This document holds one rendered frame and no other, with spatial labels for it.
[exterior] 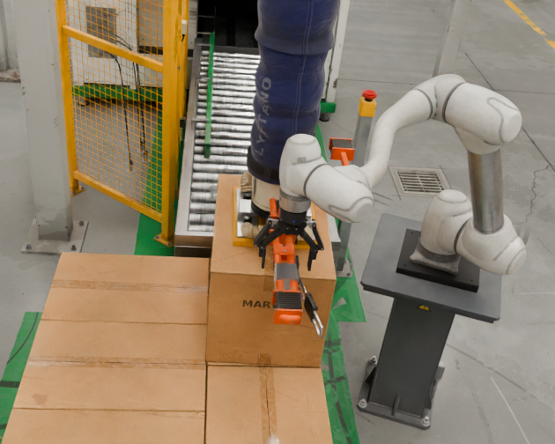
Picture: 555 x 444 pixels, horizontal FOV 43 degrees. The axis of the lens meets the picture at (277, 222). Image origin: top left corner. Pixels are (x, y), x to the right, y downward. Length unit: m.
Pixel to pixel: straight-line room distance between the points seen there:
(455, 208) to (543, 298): 1.60
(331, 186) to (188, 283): 1.18
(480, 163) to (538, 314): 1.85
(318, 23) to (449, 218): 0.91
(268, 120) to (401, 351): 1.20
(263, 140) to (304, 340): 0.69
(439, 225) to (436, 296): 0.25
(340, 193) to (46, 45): 1.98
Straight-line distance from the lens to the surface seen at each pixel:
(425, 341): 2.84
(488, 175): 2.22
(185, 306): 2.66
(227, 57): 4.81
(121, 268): 2.84
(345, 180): 1.72
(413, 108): 2.07
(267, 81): 2.11
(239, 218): 2.38
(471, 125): 2.06
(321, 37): 2.06
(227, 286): 2.22
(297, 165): 1.78
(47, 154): 3.62
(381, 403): 3.12
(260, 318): 2.31
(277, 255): 2.05
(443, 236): 2.57
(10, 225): 4.08
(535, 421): 3.36
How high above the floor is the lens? 2.32
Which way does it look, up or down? 34 degrees down
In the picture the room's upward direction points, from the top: 7 degrees clockwise
